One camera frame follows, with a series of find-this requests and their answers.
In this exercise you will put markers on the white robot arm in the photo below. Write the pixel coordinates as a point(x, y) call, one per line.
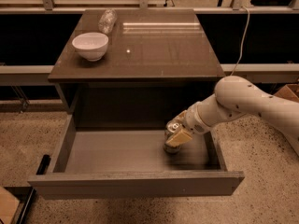
point(233, 98)

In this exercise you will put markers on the clear plastic bottle lying down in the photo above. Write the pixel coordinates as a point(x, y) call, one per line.
point(107, 21)

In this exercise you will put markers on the cardboard box at right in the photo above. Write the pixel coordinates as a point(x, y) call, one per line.
point(289, 92)

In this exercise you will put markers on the white ceramic bowl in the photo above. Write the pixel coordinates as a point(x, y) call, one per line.
point(91, 46)

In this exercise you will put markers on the wooden board bottom left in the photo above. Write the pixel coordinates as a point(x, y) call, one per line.
point(8, 206)

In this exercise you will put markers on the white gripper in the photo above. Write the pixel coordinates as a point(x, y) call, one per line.
point(195, 120)

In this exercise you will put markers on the grey cabinet with counter top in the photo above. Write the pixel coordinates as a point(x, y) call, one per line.
point(158, 63)

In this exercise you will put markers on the silver 7up soda can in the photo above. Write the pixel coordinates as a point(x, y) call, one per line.
point(170, 129)

